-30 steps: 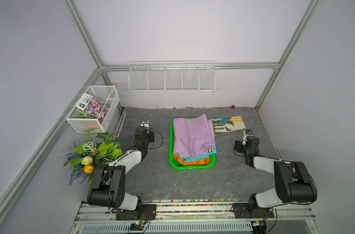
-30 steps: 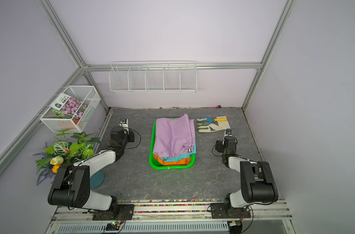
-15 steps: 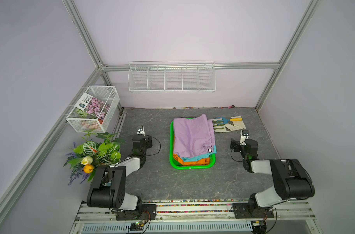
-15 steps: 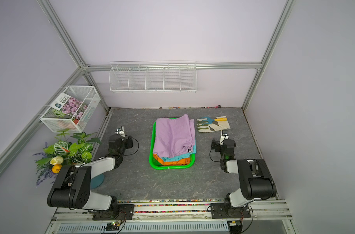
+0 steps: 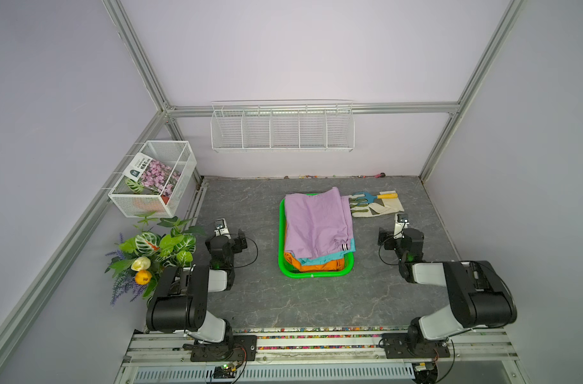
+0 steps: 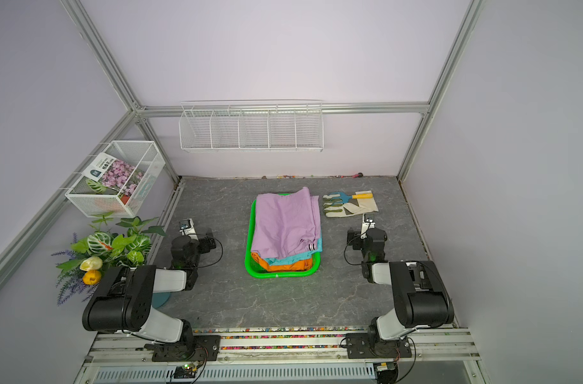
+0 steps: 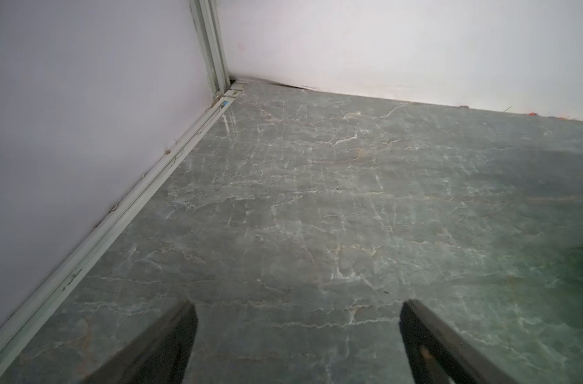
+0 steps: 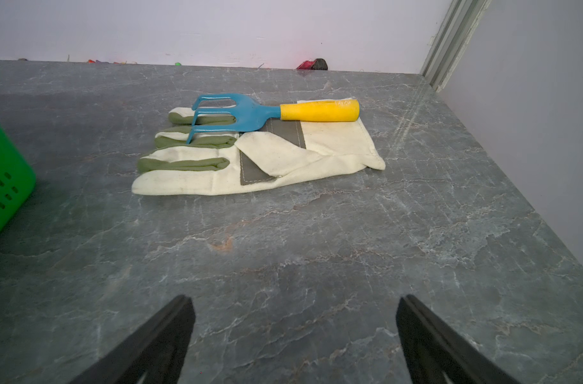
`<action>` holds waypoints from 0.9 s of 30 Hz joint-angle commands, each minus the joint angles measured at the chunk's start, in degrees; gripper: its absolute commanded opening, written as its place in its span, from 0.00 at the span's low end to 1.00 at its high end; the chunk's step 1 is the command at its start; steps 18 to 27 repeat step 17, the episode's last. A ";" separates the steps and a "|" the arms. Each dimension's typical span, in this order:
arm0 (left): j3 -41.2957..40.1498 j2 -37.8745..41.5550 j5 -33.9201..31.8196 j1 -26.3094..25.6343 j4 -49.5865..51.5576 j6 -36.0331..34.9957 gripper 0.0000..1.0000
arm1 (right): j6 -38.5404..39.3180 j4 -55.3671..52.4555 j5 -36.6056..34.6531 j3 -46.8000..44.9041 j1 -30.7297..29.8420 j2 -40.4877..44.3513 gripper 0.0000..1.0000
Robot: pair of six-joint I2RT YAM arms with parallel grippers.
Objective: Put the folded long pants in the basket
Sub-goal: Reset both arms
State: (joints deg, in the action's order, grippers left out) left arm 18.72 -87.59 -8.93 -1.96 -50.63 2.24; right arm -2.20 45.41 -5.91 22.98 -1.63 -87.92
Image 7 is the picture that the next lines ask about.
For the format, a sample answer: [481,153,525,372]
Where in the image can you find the aluminium floor edge rail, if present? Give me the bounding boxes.
[0,82,244,378]

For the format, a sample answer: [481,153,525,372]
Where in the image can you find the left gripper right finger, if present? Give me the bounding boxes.
[399,299,516,383]

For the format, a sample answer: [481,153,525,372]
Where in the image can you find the aluminium frame corner post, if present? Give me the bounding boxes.
[189,0,232,100]

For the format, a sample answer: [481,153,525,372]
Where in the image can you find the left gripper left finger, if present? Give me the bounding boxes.
[84,301,198,383]

